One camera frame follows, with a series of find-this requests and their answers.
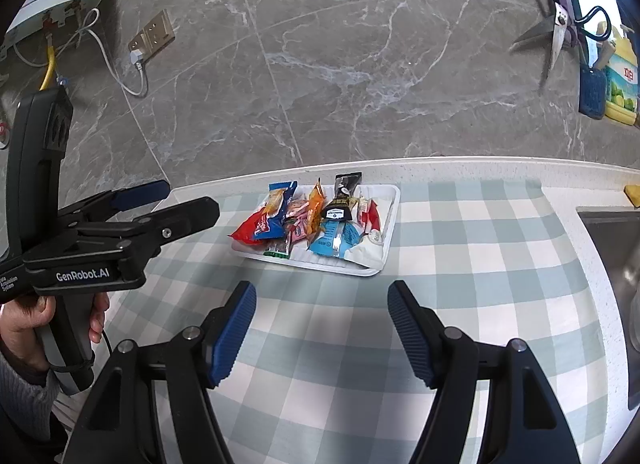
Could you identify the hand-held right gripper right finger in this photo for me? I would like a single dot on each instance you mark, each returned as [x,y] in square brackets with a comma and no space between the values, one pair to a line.
[412,339]

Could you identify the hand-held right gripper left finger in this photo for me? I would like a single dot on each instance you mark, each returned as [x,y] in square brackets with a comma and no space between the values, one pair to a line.
[232,339]

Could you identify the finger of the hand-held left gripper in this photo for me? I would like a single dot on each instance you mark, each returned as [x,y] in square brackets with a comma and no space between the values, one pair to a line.
[140,195]
[185,219]

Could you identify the red snack packet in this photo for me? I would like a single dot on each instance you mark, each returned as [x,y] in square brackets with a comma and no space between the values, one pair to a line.
[250,231]

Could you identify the blue and yellow snack packet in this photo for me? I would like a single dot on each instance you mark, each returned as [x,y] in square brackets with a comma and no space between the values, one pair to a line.
[277,199]

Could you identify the white plastic tray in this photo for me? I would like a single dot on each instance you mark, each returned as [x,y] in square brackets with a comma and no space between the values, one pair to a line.
[350,266]

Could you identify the clear packet with green edges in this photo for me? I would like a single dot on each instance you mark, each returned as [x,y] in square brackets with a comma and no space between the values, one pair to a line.
[277,249]

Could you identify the white packet with red stripe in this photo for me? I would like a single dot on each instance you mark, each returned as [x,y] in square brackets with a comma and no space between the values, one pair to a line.
[372,249]

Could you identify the pink snack packet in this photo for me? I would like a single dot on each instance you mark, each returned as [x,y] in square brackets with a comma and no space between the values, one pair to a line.
[299,216]

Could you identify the light blue snack packet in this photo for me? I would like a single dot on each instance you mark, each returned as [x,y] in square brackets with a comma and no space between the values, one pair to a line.
[330,241]

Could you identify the orange snack packet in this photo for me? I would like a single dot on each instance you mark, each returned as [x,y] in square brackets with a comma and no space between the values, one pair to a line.
[316,206]

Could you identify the black snack packet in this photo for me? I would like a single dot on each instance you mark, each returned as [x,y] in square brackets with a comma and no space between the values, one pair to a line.
[342,204]

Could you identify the person's left forearm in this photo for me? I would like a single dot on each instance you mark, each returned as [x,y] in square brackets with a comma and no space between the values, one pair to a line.
[22,389]

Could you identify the person's left hand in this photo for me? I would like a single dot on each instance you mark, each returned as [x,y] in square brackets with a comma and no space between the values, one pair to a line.
[22,324]

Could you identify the checked tablecloth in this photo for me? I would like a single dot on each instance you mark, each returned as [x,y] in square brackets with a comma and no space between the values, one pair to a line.
[475,254]

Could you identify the steel sink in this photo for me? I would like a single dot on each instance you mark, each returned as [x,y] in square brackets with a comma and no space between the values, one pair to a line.
[607,254]

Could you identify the yellow sponge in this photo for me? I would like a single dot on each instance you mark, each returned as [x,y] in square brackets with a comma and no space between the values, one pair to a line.
[634,196]

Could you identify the blue sponge holder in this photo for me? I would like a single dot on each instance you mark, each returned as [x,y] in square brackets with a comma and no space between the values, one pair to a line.
[592,88]

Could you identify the yellow detergent bottle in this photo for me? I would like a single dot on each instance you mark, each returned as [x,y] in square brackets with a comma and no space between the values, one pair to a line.
[622,88]

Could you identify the kitchen scissors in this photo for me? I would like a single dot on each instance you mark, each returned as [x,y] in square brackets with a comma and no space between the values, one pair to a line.
[557,28]

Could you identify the gold wall socket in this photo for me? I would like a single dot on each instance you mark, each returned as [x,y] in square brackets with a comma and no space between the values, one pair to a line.
[155,33]

